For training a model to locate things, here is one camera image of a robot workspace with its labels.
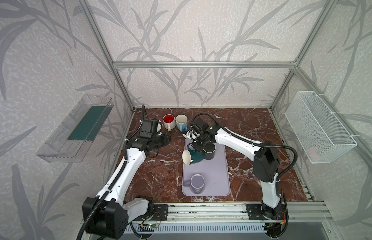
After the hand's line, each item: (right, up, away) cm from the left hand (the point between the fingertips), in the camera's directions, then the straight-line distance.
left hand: (173, 133), depth 80 cm
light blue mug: (+2, +7, +22) cm, 23 cm away
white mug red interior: (-7, +6, +27) cm, 28 cm away
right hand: (+12, -5, +8) cm, 15 cm away
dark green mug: (+10, -12, -1) cm, 16 cm away
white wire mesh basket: (+65, 0, -19) cm, 67 cm away
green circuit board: (-8, -43, -9) cm, 45 cm away
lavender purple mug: (+13, -25, -4) cm, 29 cm away
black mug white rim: (+20, -11, +6) cm, 23 cm away
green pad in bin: (-36, +6, -13) cm, 38 cm away
